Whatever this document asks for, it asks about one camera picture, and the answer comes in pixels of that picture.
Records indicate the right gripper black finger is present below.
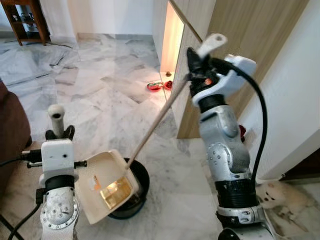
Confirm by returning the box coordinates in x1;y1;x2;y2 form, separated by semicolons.
186;46;213;73

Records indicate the beige long-handled dustpan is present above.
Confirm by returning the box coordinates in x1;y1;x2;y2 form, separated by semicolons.
74;33;228;226

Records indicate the gold box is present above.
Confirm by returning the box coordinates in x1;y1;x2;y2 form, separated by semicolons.
100;176;134;211

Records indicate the dark brown sofa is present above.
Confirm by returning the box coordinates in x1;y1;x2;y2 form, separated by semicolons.
0;80;32;196

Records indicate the red pet bowl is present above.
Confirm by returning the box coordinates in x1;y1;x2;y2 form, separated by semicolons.
146;80;173;92

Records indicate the red tin can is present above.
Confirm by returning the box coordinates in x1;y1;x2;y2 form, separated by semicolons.
238;124;247;144

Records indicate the light wooden cabinet panel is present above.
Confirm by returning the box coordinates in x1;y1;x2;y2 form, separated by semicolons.
152;0;311;140

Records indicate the black round bin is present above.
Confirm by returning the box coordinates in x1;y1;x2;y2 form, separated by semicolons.
107;157;151;220

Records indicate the white fluffy dog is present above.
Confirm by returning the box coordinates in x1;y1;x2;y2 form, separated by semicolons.
255;180;301;210

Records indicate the brown wooden shelf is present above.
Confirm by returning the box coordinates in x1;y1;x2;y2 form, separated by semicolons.
0;0;51;46

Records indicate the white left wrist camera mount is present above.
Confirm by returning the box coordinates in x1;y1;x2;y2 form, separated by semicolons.
40;138;76;179

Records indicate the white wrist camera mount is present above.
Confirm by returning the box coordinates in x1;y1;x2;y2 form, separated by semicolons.
40;138;76;179
212;54;258;99

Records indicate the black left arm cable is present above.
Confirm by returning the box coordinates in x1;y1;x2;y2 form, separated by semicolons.
0;149;46;240

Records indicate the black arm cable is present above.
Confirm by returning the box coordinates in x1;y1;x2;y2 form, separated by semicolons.
0;149;46;240
211;57;269;185

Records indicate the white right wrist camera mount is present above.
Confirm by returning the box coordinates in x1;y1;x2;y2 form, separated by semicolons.
212;54;258;99

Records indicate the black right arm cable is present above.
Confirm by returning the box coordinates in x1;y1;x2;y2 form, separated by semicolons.
211;57;269;185

